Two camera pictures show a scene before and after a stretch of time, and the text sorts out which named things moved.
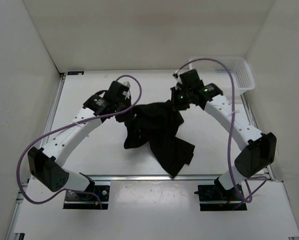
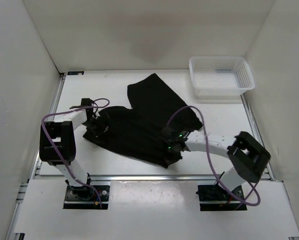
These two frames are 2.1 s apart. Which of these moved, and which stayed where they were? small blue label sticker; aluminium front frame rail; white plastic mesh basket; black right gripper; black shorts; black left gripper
Moved: black left gripper; black right gripper; black shorts
Stayed: white plastic mesh basket; aluminium front frame rail; small blue label sticker
